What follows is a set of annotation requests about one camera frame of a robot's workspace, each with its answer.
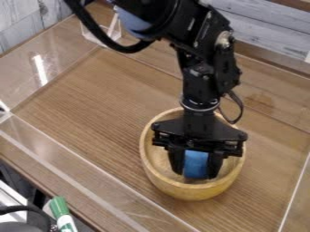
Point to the blue foam block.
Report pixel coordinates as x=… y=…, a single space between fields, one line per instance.
x=196 y=164

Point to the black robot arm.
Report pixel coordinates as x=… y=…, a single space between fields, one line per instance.
x=200 y=34

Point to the green capped white marker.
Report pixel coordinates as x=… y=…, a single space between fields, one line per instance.
x=62 y=214

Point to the clear acrylic tray wall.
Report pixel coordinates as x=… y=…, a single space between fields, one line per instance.
x=76 y=149

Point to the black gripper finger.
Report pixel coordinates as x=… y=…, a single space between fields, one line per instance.
x=177 y=159
x=215 y=165

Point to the clear acrylic corner bracket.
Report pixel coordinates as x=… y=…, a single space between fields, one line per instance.
x=113 y=31

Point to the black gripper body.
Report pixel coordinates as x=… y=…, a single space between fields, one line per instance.
x=205 y=134

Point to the brown wooden bowl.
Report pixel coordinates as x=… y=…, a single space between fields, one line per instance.
x=172 y=184

